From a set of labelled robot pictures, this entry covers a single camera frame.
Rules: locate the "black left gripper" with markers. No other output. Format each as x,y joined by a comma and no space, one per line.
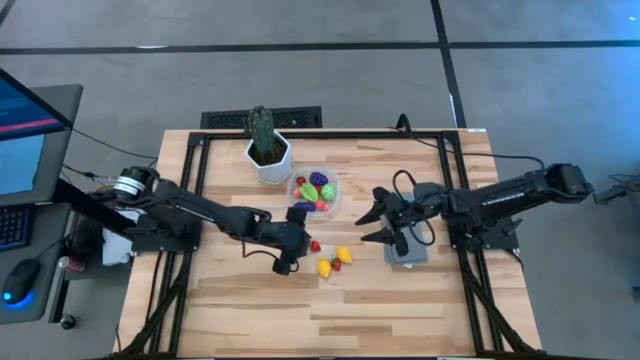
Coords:
290,240

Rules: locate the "black caster wheel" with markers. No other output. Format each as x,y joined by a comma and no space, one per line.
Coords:
68,321

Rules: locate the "green toy starfruit small piece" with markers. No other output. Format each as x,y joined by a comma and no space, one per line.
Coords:
328,192

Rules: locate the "yellow toy lemon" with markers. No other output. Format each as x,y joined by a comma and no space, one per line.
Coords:
344,255
324,268

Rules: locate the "green toy starfruit large piece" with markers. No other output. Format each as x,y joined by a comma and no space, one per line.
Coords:
309,192

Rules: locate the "computer monitor blue screen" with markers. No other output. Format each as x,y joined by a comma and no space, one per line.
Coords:
20,150

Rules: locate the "clear plastic tupperware container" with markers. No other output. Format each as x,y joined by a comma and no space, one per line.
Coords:
332,175

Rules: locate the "grey side desk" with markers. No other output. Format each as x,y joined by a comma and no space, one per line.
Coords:
50,300

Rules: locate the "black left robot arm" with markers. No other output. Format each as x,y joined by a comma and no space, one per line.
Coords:
200,210

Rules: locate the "red toy strawberry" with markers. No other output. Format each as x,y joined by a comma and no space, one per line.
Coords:
301,181
335,264
316,246

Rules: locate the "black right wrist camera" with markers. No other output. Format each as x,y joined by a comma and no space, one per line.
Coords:
401,245

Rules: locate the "black computer mouse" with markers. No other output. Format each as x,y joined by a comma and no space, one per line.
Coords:
20,280

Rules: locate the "dark floor equipment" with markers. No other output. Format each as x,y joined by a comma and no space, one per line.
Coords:
620,190

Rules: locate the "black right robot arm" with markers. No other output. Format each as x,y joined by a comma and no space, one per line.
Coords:
510,192

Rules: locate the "black keyboard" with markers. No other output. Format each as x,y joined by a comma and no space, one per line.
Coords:
12,227

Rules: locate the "purple toy grape cluster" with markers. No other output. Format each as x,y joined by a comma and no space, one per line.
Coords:
318,179

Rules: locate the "white paper sheet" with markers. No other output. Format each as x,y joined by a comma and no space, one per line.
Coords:
115,247

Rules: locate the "black aluminium table frame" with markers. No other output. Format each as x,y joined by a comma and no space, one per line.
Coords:
325,135

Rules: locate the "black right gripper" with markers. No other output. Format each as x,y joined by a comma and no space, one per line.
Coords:
420,207

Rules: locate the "black floor vent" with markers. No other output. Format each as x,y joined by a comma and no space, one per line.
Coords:
230,119

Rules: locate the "folded grey cloth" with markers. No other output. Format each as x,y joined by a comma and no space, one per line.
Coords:
415,252

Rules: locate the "red soda can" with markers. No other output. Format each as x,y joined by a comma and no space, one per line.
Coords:
71,264

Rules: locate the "purple toy eggplant green cap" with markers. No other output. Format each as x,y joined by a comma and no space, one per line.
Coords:
304,206

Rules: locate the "white plant pot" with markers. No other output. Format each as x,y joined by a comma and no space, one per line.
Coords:
272,172

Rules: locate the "green cactus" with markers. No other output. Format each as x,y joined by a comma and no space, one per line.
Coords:
261,127

